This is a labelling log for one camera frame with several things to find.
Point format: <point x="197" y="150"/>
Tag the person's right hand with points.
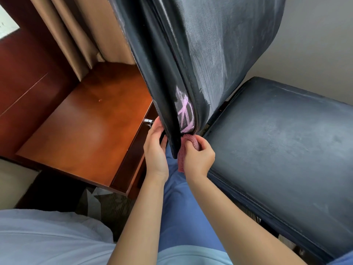
<point x="198" y="162"/>

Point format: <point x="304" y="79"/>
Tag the person's left hand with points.
<point x="155" y="157"/>

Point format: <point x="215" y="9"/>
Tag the pink cleaning cloth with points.
<point x="190" y="139"/>

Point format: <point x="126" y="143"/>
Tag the black leather chair backrest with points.
<point x="220" y="46"/>

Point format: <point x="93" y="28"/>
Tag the person's right forearm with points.
<point x="242" y="226"/>

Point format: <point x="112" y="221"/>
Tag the person's left forearm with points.
<point x="138" y="226"/>

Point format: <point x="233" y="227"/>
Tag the silver drawer knob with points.
<point x="148" y="121"/>

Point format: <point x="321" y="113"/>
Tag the blue trousers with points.
<point x="187" y="212"/>

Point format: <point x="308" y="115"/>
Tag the white plastic bag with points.
<point x="92" y="202"/>

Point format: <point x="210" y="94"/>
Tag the brown wooden nightstand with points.
<point x="82" y="126"/>

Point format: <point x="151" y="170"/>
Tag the light blue shirt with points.
<point x="193" y="256"/>

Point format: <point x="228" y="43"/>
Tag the beige curtain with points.
<point x="77" y="30"/>

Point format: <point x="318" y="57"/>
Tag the dark wooden wall panel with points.
<point x="27" y="80"/>

